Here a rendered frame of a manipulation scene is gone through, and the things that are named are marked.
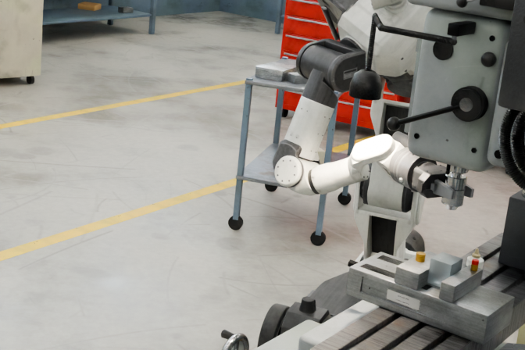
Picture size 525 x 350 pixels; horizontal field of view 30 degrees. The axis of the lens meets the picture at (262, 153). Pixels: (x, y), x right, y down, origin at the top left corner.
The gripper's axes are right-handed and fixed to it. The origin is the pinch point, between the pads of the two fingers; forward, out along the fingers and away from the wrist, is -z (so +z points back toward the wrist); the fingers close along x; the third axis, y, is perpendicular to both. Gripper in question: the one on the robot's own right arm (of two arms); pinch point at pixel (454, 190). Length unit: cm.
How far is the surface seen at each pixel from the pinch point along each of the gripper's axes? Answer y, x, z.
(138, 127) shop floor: 131, 138, 485
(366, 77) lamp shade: -21.1, -14.4, 18.0
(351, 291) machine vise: 29.2, -12.5, 14.7
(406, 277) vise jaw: 21.2, -7.1, 2.7
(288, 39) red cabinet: 67, 265, 496
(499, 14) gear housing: -40.7, -7.2, -12.0
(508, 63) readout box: -36, -25, -34
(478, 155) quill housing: -11.7, -5.5, -11.3
